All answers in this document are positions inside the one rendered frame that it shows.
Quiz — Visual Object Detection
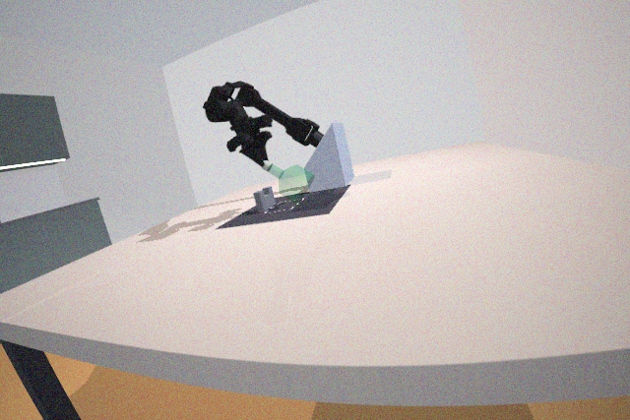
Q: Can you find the green glass bottle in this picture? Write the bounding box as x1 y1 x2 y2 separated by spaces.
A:
262 160 315 204

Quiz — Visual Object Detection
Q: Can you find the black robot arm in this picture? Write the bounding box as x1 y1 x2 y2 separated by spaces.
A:
203 81 324 148

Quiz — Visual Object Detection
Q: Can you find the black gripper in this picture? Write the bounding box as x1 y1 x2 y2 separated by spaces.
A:
226 115 272 167

